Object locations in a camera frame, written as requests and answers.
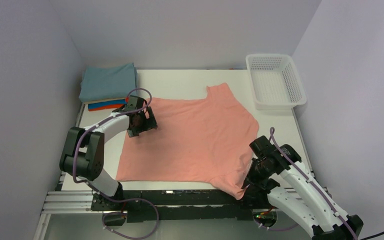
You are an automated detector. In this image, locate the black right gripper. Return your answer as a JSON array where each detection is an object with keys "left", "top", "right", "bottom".
[{"left": 241, "top": 157, "right": 275, "bottom": 192}]

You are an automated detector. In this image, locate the pink t shirt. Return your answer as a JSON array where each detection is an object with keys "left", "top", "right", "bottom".
[{"left": 115, "top": 83, "right": 259, "bottom": 200}]

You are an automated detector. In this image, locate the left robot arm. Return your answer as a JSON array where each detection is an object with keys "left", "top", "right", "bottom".
[{"left": 59, "top": 96, "right": 158, "bottom": 210}]

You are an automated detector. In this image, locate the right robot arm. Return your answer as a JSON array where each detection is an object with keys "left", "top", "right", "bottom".
[{"left": 242, "top": 136, "right": 364, "bottom": 240}]

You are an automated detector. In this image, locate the blue folded t shirt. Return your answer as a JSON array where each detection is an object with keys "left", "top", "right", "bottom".
[{"left": 88, "top": 100, "right": 127, "bottom": 107}]

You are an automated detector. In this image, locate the orange folded t shirt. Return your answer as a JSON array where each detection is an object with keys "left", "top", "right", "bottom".
[{"left": 87, "top": 104, "right": 124, "bottom": 112}]

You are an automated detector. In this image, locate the teal folded t shirt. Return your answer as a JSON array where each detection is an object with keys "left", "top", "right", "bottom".
[{"left": 79, "top": 62, "right": 138, "bottom": 103}]

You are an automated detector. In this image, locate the white plastic basket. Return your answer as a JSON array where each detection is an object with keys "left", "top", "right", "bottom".
[{"left": 245, "top": 53, "right": 307, "bottom": 110}]

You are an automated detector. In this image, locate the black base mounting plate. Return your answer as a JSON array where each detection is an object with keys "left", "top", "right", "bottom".
[{"left": 90, "top": 189, "right": 270, "bottom": 223}]

